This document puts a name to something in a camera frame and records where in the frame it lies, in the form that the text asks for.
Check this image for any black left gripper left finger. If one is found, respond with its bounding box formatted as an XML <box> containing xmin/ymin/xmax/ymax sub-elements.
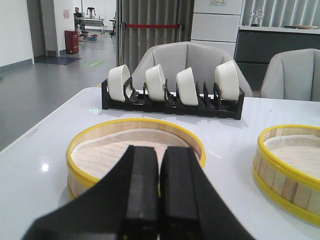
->
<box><xmin>23</xmin><ymin>145</ymin><xmax>159</xmax><ymax>240</ymax></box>

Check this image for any red cabinet box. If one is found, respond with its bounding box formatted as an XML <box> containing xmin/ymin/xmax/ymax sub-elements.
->
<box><xmin>64</xmin><ymin>30</ymin><xmax>79</xmax><ymax>54</ymax></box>

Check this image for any dark counter sideboard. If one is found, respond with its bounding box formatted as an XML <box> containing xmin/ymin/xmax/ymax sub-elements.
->
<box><xmin>234</xmin><ymin>26</ymin><xmax>320</xmax><ymax>91</ymax></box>

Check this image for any grey armchair right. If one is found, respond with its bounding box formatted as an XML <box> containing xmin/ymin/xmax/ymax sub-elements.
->
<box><xmin>261</xmin><ymin>48</ymin><xmax>320</xmax><ymax>102</ymax></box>

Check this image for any yellow plate on counter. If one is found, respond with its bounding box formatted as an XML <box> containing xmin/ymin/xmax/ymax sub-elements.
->
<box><xmin>293</xmin><ymin>24</ymin><xmax>319</xmax><ymax>30</ymax></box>

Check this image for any white cabinet column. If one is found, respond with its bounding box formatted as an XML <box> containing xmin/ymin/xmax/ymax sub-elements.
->
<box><xmin>191</xmin><ymin>0</ymin><xmax>243</xmax><ymax>43</ymax></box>

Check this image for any black dish rack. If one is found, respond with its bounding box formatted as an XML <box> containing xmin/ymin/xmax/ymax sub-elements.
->
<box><xmin>101</xmin><ymin>77</ymin><xmax>245</xmax><ymax>120</ymax></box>

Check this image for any white bowl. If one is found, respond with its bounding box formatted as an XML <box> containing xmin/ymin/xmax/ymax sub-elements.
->
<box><xmin>107</xmin><ymin>64</ymin><xmax>130</xmax><ymax>102</ymax></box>
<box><xmin>145</xmin><ymin>64</ymin><xmax>166</xmax><ymax>102</ymax></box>
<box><xmin>215</xmin><ymin>60</ymin><xmax>240</xmax><ymax>101</ymax></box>
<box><xmin>176</xmin><ymin>67</ymin><xmax>198</xmax><ymax>106</ymax></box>

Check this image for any person in background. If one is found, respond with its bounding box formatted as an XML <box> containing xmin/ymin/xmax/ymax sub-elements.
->
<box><xmin>73</xmin><ymin>7</ymin><xmax>83</xmax><ymax>31</ymax></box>

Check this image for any red barrier belt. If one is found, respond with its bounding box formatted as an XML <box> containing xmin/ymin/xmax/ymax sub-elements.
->
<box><xmin>120</xmin><ymin>22</ymin><xmax>184</xmax><ymax>43</ymax></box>

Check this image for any bamboo steamer tray yellow rim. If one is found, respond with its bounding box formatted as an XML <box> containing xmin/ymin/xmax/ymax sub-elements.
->
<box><xmin>66</xmin><ymin>118</ymin><xmax>206</xmax><ymax>198</ymax></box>

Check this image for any white bowl far right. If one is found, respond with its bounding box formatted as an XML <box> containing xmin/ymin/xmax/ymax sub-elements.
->
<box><xmin>215</xmin><ymin>60</ymin><xmax>240</xmax><ymax>101</ymax></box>

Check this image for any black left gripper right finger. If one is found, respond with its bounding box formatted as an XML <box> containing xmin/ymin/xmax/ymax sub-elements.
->
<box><xmin>159</xmin><ymin>147</ymin><xmax>253</xmax><ymax>240</ymax></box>

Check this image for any white bowl far left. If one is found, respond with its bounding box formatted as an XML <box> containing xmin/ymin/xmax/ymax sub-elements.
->
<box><xmin>107</xmin><ymin>64</ymin><xmax>130</xmax><ymax>102</ymax></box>

